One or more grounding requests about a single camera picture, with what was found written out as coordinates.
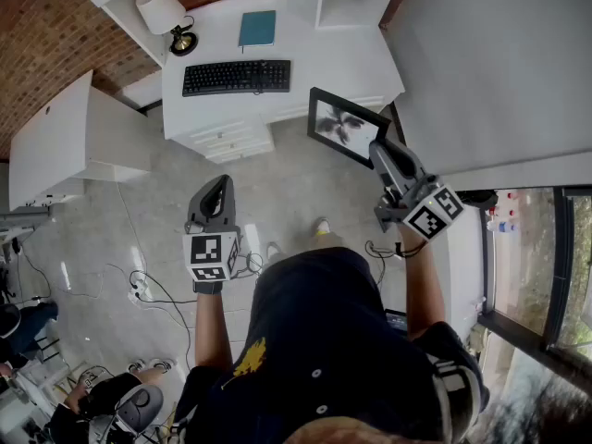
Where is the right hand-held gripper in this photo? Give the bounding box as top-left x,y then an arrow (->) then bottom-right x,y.
368,138 -> 465,241

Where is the black keyboard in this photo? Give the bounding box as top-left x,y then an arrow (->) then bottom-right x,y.
181,59 -> 292,98

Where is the black picture frame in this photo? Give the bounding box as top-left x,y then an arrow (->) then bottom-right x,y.
306,86 -> 392,170

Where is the teal notebook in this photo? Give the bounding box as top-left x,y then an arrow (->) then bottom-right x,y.
238,9 -> 278,54

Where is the person's black shirt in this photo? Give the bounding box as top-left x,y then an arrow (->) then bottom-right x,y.
173,246 -> 490,444

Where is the left hand-held gripper cable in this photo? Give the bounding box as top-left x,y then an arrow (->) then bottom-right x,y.
230,250 -> 265,279

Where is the white desk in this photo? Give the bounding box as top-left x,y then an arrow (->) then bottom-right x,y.
160,0 -> 407,165

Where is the white drawer unit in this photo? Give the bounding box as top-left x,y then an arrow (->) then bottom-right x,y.
187,114 -> 277,165

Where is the grey shoulder strap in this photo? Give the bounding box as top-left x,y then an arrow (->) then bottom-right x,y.
427,356 -> 482,443

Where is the hand-held gripper cable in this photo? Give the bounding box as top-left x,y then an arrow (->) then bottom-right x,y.
364,240 -> 429,290
230,250 -> 265,279

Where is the right hand-held gripper cable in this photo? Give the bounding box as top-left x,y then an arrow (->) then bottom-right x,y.
364,240 -> 429,290

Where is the black framed window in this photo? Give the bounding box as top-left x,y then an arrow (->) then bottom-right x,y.
478,185 -> 592,388

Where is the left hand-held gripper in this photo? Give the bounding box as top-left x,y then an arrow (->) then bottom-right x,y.
183,174 -> 242,282

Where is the grey metal table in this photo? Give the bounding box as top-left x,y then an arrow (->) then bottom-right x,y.
0,205 -> 52,249

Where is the white table lamp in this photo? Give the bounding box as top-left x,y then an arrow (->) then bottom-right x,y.
135,0 -> 199,58

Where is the white side cabinet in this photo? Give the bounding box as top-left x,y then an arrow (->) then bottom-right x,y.
7,69 -> 153,212

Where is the person's left forearm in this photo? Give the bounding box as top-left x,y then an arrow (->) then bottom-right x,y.
193,291 -> 234,372

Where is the person's right forearm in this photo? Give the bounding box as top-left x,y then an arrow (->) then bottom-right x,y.
397,224 -> 448,341

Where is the dark screen device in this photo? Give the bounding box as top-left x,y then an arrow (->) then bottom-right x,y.
384,308 -> 409,337

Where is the grey hand-held device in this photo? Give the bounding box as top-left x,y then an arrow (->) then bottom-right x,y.
115,384 -> 166,438

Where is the black floor cable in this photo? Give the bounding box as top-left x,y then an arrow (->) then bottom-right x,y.
129,269 -> 199,372

